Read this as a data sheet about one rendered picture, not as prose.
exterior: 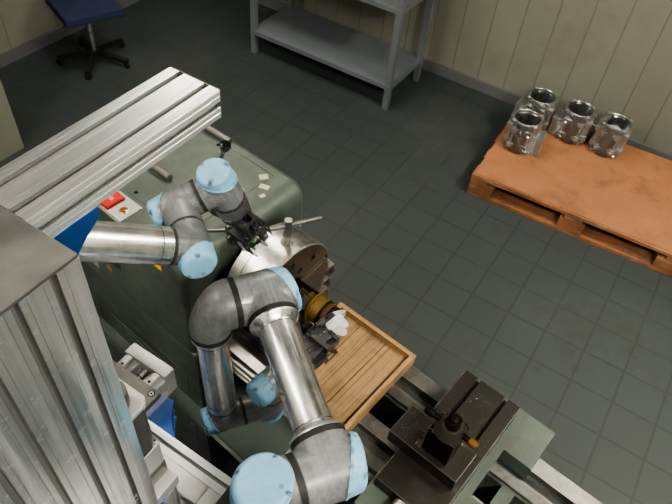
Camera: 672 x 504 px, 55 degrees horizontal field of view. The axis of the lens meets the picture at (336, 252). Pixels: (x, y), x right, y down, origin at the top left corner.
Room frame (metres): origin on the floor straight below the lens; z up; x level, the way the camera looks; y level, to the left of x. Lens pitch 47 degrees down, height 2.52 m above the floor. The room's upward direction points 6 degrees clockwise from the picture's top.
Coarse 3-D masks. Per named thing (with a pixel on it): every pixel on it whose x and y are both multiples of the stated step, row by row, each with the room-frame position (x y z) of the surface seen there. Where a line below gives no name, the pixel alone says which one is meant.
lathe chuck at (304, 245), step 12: (276, 240) 1.21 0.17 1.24; (300, 240) 1.23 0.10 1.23; (312, 240) 1.25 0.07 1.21; (264, 252) 1.17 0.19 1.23; (276, 252) 1.17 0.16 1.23; (288, 252) 1.17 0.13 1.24; (300, 252) 1.19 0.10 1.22; (312, 252) 1.23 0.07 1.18; (324, 252) 1.28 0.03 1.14; (252, 264) 1.14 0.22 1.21; (264, 264) 1.13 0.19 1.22; (276, 264) 1.13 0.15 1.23; (288, 264) 1.15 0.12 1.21; (300, 264) 1.19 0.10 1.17; (312, 264) 1.23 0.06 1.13; (300, 276) 1.19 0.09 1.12; (300, 288) 1.20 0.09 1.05
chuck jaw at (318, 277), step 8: (320, 264) 1.25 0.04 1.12; (328, 264) 1.25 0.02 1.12; (312, 272) 1.22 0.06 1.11; (320, 272) 1.22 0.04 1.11; (328, 272) 1.23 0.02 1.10; (296, 280) 1.21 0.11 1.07; (304, 280) 1.19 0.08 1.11; (312, 280) 1.19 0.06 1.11; (320, 280) 1.19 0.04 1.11; (328, 280) 1.20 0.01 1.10; (304, 288) 1.19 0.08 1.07; (312, 288) 1.17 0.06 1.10; (320, 288) 1.17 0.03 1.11
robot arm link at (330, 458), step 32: (256, 288) 0.88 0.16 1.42; (288, 288) 0.90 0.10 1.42; (256, 320) 0.82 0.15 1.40; (288, 320) 0.83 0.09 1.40; (288, 352) 0.75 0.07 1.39; (288, 384) 0.68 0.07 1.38; (288, 416) 0.63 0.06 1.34; (320, 416) 0.62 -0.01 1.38; (320, 448) 0.55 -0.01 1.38; (352, 448) 0.56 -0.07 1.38; (320, 480) 0.49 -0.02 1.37; (352, 480) 0.50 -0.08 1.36
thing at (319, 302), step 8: (312, 296) 1.13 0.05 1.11; (320, 296) 1.13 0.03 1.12; (312, 304) 1.10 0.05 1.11; (320, 304) 1.10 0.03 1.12; (328, 304) 1.11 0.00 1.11; (304, 312) 1.09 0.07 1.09; (312, 312) 1.08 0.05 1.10; (320, 312) 1.08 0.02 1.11; (328, 312) 1.08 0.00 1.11; (312, 320) 1.07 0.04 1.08
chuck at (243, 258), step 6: (282, 222) 1.30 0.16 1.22; (270, 234) 1.23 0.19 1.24; (258, 246) 1.19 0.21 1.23; (246, 252) 1.17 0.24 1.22; (240, 258) 1.16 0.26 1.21; (246, 258) 1.16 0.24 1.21; (234, 264) 1.15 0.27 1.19; (240, 264) 1.14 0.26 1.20; (234, 270) 1.13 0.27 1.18; (240, 270) 1.13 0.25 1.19; (228, 276) 1.13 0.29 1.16
